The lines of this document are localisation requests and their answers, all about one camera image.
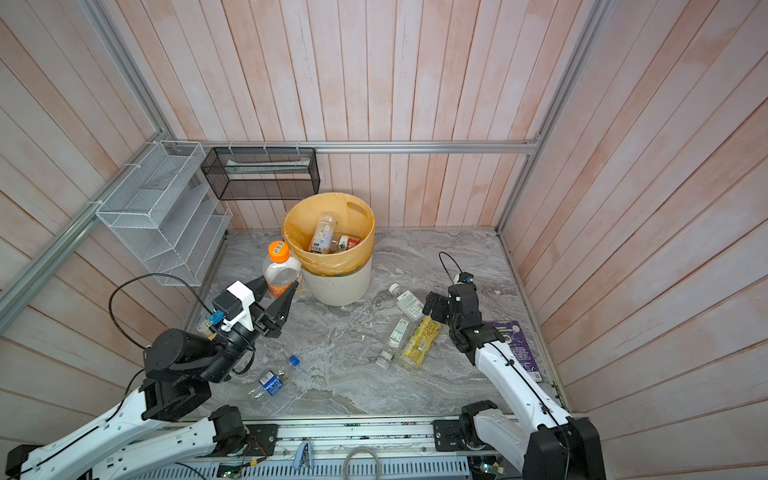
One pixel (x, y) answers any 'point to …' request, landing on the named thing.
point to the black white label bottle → (322, 239)
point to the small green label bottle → (399, 334)
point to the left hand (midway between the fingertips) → (289, 282)
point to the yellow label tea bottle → (420, 342)
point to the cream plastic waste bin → (339, 278)
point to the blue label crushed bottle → (272, 382)
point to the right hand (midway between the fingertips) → (441, 299)
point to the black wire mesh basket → (237, 173)
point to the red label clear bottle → (345, 242)
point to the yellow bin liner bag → (354, 218)
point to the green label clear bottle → (410, 307)
